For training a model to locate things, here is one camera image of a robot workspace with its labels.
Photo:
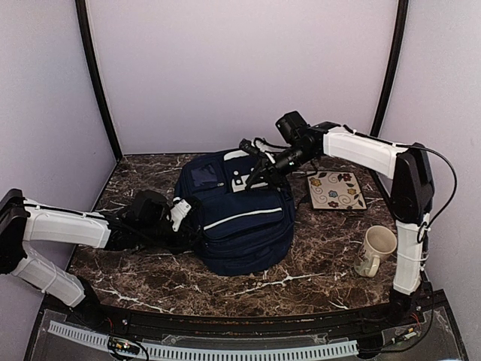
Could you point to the black right corner frame post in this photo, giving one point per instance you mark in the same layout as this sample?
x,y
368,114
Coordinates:
x,y
391,67

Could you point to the navy blue student backpack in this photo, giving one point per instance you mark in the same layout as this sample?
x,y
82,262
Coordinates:
x,y
239,231

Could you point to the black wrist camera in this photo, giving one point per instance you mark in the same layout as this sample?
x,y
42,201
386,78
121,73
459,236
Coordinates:
x,y
250,147
182,212

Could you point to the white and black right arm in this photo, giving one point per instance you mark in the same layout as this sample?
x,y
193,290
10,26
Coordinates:
x,y
401,172

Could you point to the grey slotted cable duct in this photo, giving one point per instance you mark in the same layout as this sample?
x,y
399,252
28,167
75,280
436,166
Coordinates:
x,y
175,347

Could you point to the black corner frame post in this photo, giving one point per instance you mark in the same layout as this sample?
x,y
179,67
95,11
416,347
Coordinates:
x,y
391,67
95,77

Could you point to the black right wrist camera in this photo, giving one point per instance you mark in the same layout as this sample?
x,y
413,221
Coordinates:
x,y
250,147

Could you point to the black front table rail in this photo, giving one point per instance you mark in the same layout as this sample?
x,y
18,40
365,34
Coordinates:
x,y
361,322

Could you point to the floral patterned notebook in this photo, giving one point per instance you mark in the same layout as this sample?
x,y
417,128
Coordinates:
x,y
335,191

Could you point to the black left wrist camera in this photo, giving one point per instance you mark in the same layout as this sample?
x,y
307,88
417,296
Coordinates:
x,y
182,212

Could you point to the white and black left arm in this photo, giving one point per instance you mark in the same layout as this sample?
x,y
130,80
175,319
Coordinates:
x,y
149,221

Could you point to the cream ceramic mug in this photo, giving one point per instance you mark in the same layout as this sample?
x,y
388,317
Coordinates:
x,y
379,244

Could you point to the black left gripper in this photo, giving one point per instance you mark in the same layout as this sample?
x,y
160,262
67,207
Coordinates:
x,y
180,244

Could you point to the black left corner frame post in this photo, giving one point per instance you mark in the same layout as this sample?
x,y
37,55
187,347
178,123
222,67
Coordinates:
x,y
95,77

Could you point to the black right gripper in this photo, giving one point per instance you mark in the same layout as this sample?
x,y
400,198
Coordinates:
x,y
270,174

